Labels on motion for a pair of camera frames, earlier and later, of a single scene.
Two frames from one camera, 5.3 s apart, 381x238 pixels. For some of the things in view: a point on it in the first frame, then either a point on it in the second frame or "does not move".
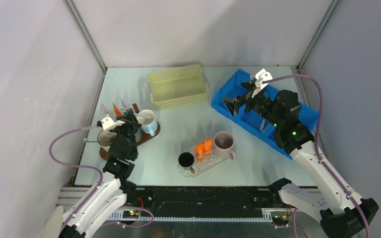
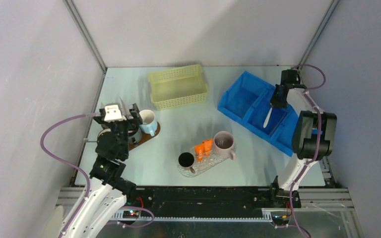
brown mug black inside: [186, 159] does not move
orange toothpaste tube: [208, 147] does not move
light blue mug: [148, 125] does not move
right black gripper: [234, 104] -> [274, 102]
